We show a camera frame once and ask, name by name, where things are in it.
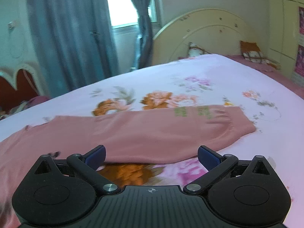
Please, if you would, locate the pink garment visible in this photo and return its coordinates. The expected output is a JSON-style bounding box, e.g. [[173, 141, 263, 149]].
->
[[1, 105, 256, 227]]

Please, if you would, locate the purple clothes pile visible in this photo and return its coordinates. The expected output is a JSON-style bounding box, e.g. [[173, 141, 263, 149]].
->
[[1, 96, 50, 120]]

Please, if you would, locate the floral white bedsheet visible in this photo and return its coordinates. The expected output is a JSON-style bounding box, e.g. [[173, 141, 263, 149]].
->
[[1, 55, 303, 227]]

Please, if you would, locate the pink poster on wardrobe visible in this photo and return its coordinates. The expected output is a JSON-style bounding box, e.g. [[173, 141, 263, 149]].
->
[[295, 6, 304, 77]]

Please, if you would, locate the right orange patterned pillow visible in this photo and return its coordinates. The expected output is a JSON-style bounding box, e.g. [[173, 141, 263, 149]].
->
[[240, 41, 281, 70]]

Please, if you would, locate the left patterned pillow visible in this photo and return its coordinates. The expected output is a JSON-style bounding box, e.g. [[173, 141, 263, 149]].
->
[[188, 42, 211, 57]]

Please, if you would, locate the cream arched headboard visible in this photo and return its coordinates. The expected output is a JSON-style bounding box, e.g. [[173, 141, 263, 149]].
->
[[151, 8, 263, 65]]

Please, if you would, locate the blue-grey left curtain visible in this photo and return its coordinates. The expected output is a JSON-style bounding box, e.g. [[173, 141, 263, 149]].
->
[[27, 0, 119, 97]]

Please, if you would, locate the blue-grey curtain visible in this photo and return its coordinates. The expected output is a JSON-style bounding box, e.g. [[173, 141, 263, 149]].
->
[[131, 0, 153, 70], [27, 0, 119, 97]]

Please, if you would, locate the window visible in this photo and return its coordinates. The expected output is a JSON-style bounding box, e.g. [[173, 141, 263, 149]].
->
[[104, 0, 158, 29]]

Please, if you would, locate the cream wardrobe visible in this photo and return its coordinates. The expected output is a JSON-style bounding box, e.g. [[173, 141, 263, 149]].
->
[[268, 0, 303, 86]]

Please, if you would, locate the blue-grey right curtain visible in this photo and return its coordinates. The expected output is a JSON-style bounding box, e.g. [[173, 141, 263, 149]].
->
[[131, 0, 153, 70]]

